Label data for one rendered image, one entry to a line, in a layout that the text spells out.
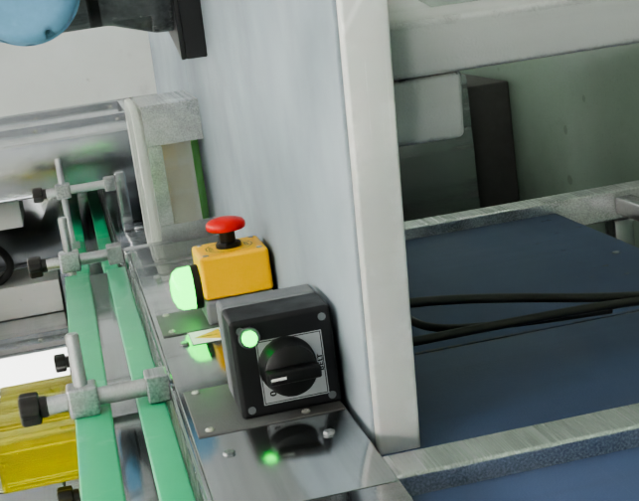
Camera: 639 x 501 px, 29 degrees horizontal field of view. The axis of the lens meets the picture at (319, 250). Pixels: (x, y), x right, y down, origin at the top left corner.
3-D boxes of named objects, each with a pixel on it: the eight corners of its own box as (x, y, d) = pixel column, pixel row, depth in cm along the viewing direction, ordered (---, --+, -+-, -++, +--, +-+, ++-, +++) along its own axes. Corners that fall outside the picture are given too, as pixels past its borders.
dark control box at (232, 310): (326, 371, 105) (229, 391, 104) (313, 280, 104) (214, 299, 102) (349, 402, 98) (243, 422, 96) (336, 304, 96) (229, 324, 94)
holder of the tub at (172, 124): (212, 267, 191) (161, 276, 190) (184, 89, 185) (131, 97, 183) (228, 293, 175) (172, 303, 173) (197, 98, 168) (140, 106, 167)
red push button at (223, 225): (207, 250, 128) (202, 217, 127) (245, 243, 129) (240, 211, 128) (212, 257, 124) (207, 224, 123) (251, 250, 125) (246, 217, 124)
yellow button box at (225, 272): (269, 297, 132) (201, 310, 130) (259, 229, 130) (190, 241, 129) (282, 313, 125) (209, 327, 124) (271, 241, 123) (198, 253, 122)
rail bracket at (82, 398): (172, 389, 112) (22, 418, 110) (159, 311, 111) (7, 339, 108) (177, 403, 108) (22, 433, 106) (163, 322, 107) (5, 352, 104)
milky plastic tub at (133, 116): (204, 235, 190) (146, 245, 188) (180, 88, 185) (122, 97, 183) (219, 257, 173) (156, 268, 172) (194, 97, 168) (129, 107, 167)
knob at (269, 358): (319, 385, 97) (328, 399, 94) (262, 397, 96) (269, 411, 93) (311, 330, 96) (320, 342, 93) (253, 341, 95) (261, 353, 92)
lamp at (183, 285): (200, 301, 129) (172, 306, 128) (194, 259, 128) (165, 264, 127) (206, 312, 125) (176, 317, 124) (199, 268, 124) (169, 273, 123)
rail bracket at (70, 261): (134, 325, 171) (43, 343, 169) (113, 207, 167) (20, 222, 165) (136, 331, 168) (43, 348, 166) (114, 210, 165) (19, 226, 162)
